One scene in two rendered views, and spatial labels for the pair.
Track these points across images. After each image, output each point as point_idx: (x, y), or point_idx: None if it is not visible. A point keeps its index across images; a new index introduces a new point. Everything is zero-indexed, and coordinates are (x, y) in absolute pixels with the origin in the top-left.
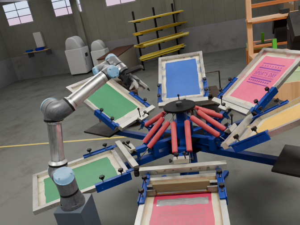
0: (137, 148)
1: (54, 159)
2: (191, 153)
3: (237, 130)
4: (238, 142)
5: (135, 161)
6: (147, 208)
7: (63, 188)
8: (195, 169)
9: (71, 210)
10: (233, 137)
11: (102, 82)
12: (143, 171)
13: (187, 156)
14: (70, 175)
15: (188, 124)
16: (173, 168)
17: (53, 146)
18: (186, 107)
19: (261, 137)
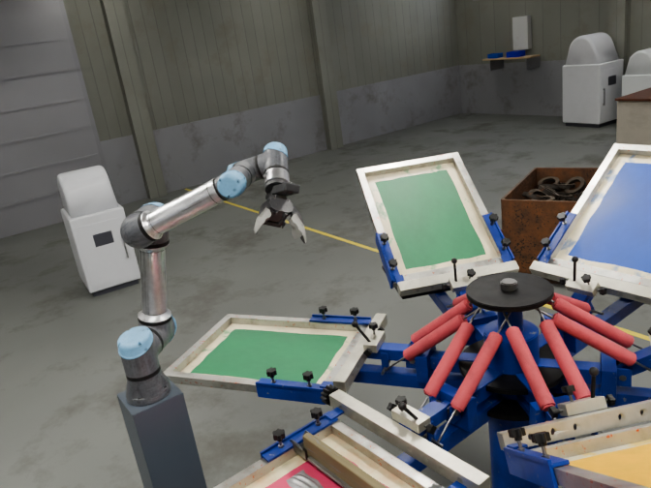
0: (387, 347)
1: (142, 308)
2: (466, 414)
3: (577, 419)
4: (512, 451)
5: (350, 373)
6: (271, 474)
7: (123, 362)
8: (418, 457)
9: (131, 404)
10: (508, 432)
11: (205, 200)
12: (334, 399)
13: (423, 418)
14: (135, 347)
15: (491, 346)
16: (380, 427)
17: (141, 287)
18: (510, 302)
19: (542, 472)
